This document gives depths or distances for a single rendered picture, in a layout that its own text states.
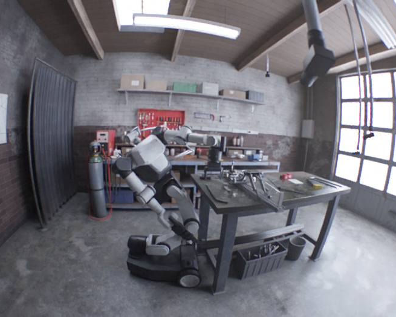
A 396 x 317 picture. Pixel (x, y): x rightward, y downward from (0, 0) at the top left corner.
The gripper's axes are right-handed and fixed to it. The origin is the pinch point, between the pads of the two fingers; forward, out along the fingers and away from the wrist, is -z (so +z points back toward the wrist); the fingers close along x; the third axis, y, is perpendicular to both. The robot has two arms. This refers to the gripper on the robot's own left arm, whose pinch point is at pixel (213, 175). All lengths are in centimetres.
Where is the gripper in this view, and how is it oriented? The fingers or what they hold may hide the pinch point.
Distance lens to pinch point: 122.2
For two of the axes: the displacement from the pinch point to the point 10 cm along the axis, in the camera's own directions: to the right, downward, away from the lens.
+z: 0.6, -9.8, -1.6
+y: -1.6, -1.7, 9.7
